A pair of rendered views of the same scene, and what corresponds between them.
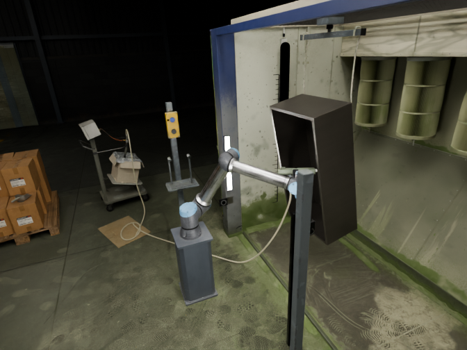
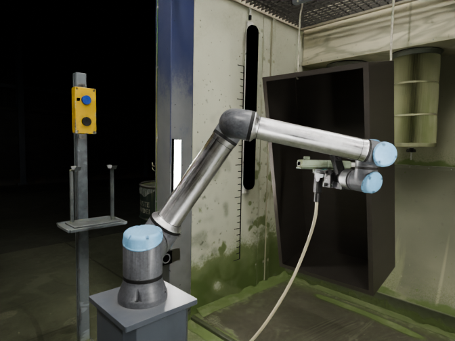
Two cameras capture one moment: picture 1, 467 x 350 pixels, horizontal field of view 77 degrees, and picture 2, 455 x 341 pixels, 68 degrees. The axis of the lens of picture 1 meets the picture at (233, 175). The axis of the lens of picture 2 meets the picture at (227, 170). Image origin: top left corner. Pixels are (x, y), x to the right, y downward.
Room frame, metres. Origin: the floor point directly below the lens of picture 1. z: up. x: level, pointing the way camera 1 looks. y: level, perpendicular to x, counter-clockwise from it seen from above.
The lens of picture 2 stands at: (0.88, 0.60, 1.25)
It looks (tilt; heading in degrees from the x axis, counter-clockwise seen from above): 4 degrees down; 337
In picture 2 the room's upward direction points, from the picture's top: 1 degrees clockwise
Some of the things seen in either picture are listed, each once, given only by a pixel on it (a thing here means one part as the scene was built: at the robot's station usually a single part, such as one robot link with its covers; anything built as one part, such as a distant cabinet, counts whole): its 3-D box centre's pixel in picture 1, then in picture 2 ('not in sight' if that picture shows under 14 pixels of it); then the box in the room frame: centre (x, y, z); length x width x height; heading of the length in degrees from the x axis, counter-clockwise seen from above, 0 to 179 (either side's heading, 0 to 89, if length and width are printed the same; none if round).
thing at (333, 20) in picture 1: (330, 21); not in sight; (2.46, -0.78, 2.27); 0.14 x 0.14 x 0.05; 21
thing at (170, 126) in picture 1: (172, 124); (84, 111); (2.98, 0.60, 1.42); 0.12 x 0.06 x 0.26; 111
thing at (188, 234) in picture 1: (190, 228); (143, 285); (2.17, 0.39, 0.69); 0.19 x 0.19 x 0.10
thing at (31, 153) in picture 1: (29, 165); not in sight; (4.03, 2.94, 0.69); 0.38 x 0.29 x 0.36; 26
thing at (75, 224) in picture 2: (180, 170); (93, 194); (2.89, 0.56, 0.95); 0.26 x 0.15 x 0.32; 111
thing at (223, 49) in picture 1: (228, 144); (173, 158); (3.10, 0.04, 1.14); 0.18 x 0.18 x 2.29; 21
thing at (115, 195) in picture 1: (113, 163); not in sight; (4.09, 1.75, 0.64); 0.73 x 0.50 x 1.27; 121
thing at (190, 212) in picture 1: (189, 214); (143, 250); (2.18, 0.39, 0.83); 0.17 x 0.15 x 0.18; 154
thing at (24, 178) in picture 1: (21, 176); not in sight; (3.64, 2.80, 0.69); 0.38 x 0.29 x 0.36; 23
